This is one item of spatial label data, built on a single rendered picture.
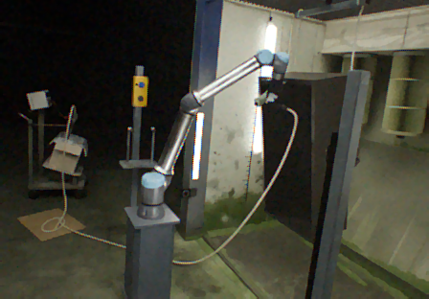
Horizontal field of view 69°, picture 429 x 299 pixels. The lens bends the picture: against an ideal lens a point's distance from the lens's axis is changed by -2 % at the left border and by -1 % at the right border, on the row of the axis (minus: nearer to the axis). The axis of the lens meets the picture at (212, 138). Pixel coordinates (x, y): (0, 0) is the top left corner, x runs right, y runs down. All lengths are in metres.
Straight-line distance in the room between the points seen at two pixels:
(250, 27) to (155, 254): 2.14
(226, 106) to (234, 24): 0.76
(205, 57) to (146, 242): 1.64
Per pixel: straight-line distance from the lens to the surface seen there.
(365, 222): 3.37
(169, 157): 2.23
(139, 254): 2.20
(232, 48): 3.03
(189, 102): 2.01
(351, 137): 1.10
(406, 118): 3.18
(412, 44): 3.13
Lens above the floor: 1.56
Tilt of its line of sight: 10 degrees down
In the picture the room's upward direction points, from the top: 5 degrees clockwise
